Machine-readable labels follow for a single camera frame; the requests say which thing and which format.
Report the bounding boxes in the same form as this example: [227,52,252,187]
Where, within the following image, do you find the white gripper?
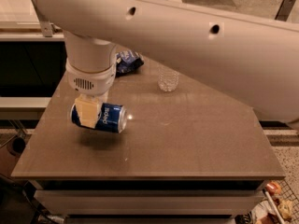
[65,61,116,128]

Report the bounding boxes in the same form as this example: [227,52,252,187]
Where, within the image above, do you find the blue pepsi can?
[70,103,127,133]

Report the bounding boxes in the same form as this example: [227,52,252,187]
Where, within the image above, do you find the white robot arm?
[33,0,299,129]

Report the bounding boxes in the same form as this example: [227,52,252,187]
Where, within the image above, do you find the crumpled blue chip bag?
[116,50,144,77]

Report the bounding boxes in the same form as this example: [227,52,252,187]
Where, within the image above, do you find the clear plastic water bottle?
[158,65,179,92]

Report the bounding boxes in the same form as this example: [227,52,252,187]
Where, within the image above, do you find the left metal railing bracket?
[31,0,54,37]

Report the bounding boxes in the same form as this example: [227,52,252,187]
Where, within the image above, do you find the metal railing bracket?
[31,0,54,37]
[275,0,296,21]

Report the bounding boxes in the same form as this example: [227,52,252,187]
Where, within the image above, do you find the wire basket with snacks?
[249,180,299,224]

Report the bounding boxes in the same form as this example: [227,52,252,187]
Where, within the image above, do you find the right metal railing bracket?
[275,0,296,21]

